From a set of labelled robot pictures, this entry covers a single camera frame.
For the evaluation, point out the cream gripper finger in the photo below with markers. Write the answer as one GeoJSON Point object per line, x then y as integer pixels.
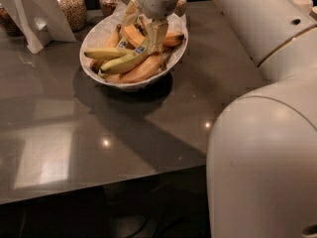
{"type": "Point", "coordinates": [131, 14]}
{"type": "Point", "coordinates": [157, 30]}

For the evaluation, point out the green-yellow banana with sticker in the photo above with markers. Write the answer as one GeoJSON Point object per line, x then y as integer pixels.
{"type": "Point", "coordinates": [126, 62]}

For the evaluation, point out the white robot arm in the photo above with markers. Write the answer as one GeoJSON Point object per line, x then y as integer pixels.
{"type": "Point", "coordinates": [261, 164]}

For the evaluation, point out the orange banana right back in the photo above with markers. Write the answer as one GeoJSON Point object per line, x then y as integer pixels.
{"type": "Point", "coordinates": [173, 39]}

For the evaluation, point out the orange banana top middle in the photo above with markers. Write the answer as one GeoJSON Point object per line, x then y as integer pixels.
{"type": "Point", "coordinates": [133, 36]}

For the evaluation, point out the white bowl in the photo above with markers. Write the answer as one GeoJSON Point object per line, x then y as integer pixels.
{"type": "Point", "coordinates": [97, 38]}

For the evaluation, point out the yellow banana left front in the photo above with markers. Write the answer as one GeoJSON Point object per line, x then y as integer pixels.
{"type": "Point", "coordinates": [106, 53]}

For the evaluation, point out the orange banana left back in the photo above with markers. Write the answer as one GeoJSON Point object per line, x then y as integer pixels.
{"type": "Point", "coordinates": [112, 41]}

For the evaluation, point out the small glass jar right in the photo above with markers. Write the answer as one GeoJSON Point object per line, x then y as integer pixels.
{"type": "Point", "coordinates": [180, 7]}

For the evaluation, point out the small glass jar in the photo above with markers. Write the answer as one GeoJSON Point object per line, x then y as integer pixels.
{"type": "Point", "coordinates": [108, 6]}
{"type": "Point", "coordinates": [180, 7]}

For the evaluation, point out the small glass jar middle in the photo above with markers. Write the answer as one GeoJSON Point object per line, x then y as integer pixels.
{"type": "Point", "coordinates": [108, 6]}

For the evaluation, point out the large glass jar of nuts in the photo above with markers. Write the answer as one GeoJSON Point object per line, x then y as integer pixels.
{"type": "Point", "coordinates": [75, 12]}

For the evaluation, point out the glass jar far left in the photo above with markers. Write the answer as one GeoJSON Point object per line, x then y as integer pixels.
{"type": "Point", "coordinates": [7, 23]}

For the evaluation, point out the stack of white paper plates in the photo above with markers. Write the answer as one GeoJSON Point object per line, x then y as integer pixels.
{"type": "Point", "coordinates": [305, 5]}

